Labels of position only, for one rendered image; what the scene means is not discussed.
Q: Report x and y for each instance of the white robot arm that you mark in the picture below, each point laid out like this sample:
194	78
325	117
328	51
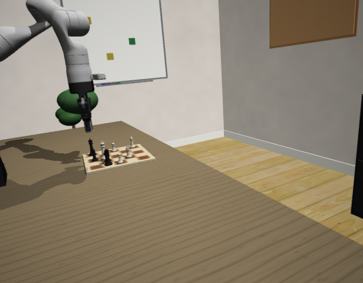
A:
65	24

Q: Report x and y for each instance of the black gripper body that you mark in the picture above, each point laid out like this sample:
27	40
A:
81	88

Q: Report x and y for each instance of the brown and cream chessboard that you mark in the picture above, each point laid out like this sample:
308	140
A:
139	155

